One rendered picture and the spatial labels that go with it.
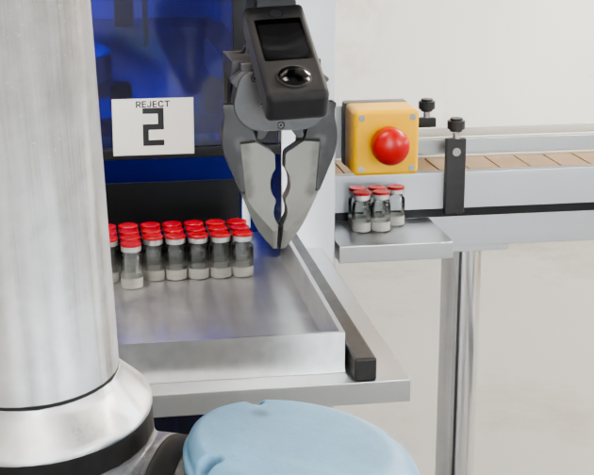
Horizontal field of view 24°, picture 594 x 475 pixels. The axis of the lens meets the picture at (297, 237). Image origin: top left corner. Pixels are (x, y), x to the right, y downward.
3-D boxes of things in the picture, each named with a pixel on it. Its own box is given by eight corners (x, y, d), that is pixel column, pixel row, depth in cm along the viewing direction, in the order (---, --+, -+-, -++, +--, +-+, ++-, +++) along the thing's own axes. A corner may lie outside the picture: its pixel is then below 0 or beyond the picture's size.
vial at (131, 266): (121, 284, 137) (119, 239, 135) (142, 283, 137) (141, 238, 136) (121, 290, 135) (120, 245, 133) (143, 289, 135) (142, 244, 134)
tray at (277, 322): (35, 270, 142) (33, 237, 141) (283, 258, 146) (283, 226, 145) (25, 390, 110) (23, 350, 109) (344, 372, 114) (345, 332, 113)
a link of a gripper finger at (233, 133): (279, 188, 110) (278, 79, 107) (282, 192, 108) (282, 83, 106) (221, 189, 109) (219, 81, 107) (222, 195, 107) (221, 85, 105)
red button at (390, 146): (367, 160, 149) (367, 123, 148) (403, 158, 149) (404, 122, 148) (374, 168, 145) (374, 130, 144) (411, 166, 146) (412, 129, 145)
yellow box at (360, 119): (340, 162, 155) (340, 100, 153) (403, 160, 156) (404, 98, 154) (354, 177, 148) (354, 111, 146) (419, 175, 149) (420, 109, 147)
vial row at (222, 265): (74, 279, 138) (73, 236, 137) (252, 271, 141) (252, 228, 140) (74, 286, 136) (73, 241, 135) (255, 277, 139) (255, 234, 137)
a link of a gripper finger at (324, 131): (333, 186, 110) (334, 76, 108) (337, 190, 109) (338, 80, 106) (274, 188, 109) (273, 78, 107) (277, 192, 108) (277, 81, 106)
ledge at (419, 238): (316, 231, 165) (316, 215, 164) (421, 226, 167) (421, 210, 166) (338, 264, 151) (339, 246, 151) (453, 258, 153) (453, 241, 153)
